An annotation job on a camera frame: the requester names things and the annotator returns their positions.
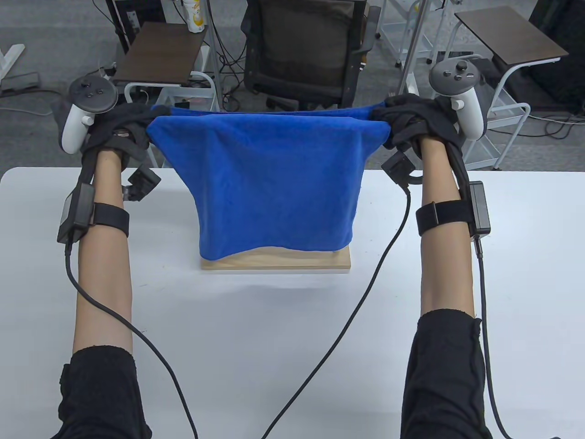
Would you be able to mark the person's left hand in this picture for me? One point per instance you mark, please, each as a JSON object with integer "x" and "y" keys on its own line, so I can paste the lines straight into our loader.
{"x": 132, "y": 116}

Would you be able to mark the person's right hand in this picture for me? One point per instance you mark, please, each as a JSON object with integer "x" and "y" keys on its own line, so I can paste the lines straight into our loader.
{"x": 420, "y": 116}

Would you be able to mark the blue square towel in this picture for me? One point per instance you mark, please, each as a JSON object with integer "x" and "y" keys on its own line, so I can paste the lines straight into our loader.
{"x": 274, "y": 183}

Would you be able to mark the wooden desktop rack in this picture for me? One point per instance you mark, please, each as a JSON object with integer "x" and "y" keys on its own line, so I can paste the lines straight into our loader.
{"x": 283, "y": 263}

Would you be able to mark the person's left forearm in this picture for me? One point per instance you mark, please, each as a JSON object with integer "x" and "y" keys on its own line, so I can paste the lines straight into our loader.
{"x": 105, "y": 283}

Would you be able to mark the white desktop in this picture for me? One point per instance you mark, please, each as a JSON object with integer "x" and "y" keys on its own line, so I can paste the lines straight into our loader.
{"x": 274, "y": 343}

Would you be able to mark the left hand controller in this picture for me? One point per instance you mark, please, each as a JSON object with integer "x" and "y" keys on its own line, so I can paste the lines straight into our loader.
{"x": 89, "y": 96}

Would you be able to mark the hand controller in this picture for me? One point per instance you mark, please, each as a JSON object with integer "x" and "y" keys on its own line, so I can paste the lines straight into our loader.
{"x": 89, "y": 96}
{"x": 457, "y": 75}

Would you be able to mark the white power strip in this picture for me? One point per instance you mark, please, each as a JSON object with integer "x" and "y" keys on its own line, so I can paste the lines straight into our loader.
{"x": 109, "y": 71}

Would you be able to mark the right hand controller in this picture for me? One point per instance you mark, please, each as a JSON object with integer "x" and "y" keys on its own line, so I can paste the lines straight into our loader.
{"x": 457, "y": 75}

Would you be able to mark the white desk leg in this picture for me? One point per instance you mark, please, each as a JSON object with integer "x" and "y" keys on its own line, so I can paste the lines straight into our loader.
{"x": 411, "y": 55}

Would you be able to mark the white cart with wooden top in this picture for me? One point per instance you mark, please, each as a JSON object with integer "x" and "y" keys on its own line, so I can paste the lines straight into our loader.
{"x": 507, "y": 34}
{"x": 160, "y": 52}

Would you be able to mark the black computer tower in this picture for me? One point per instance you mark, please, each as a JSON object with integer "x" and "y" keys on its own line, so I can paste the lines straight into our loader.
{"x": 141, "y": 18}

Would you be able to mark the black right armband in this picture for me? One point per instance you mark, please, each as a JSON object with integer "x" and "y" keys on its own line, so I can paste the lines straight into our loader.
{"x": 441, "y": 217}

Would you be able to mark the black armband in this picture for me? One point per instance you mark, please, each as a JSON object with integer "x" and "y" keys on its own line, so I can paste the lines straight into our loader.
{"x": 112, "y": 218}
{"x": 441, "y": 217}

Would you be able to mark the black left armband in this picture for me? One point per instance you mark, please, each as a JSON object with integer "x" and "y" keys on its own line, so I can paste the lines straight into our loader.
{"x": 112, "y": 218}

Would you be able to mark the black left sensor box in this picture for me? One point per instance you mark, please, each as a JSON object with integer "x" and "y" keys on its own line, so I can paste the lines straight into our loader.
{"x": 77, "y": 210}

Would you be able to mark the black sensor box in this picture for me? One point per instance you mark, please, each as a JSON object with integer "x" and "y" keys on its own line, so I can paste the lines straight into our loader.
{"x": 480, "y": 208}
{"x": 77, "y": 210}

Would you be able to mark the black right sensor box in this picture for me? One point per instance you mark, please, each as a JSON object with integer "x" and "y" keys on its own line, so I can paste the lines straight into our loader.
{"x": 480, "y": 208}

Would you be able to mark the grey power strip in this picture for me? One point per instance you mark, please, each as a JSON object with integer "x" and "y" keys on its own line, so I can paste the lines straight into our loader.
{"x": 20, "y": 82}

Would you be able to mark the white and yellow bottle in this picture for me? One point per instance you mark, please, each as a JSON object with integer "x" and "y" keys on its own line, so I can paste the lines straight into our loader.
{"x": 194, "y": 16}

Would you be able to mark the black mesh office chair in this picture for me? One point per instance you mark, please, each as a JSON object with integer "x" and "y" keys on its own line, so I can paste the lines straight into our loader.
{"x": 297, "y": 50}

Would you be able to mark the black cabinet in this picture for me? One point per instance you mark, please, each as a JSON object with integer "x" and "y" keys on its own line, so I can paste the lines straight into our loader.
{"x": 560, "y": 77}

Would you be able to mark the black right sleeve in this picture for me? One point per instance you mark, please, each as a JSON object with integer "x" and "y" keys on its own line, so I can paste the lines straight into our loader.
{"x": 443, "y": 379}

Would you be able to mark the black sleeve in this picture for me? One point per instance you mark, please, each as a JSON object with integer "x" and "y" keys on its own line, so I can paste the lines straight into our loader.
{"x": 443, "y": 379}
{"x": 100, "y": 393}

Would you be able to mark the black left sleeve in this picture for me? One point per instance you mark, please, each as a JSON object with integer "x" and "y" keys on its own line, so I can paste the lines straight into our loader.
{"x": 100, "y": 393}

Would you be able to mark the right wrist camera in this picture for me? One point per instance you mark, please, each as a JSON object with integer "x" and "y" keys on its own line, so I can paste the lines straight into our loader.
{"x": 400, "y": 167}

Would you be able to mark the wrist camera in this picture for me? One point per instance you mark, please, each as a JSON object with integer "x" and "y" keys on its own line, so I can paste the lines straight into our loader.
{"x": 142, "y": 183}
{"x": 400, "y": 167}

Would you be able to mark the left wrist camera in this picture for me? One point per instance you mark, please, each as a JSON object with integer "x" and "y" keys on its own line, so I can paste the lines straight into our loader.
{"x": 142, "y": 183}

